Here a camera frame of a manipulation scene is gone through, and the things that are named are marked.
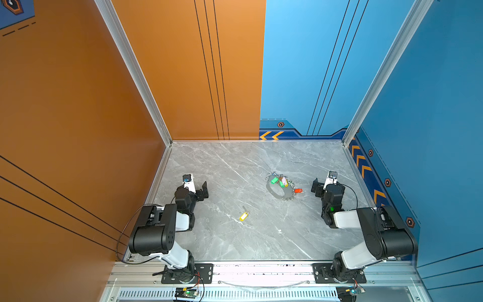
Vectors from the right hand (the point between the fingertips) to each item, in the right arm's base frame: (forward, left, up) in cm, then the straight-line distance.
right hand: (325, 180), depth 93 cm
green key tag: (+5, +25, -7) cm, 26 cm away
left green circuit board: (-45, +62, -8) cm, 77 cm away
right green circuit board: (-45, +1, -9) cm, 46 cm away
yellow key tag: (-15, +41, -7) cm, 44 cm away
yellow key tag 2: (+2, +18, -6) cm, 19 cm away
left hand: (0, +64, +1) cm, 64 cm away
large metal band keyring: (-3, +17, -8) cm, 19 cm away
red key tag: (-2, +12, -7) cm, 14 cm away
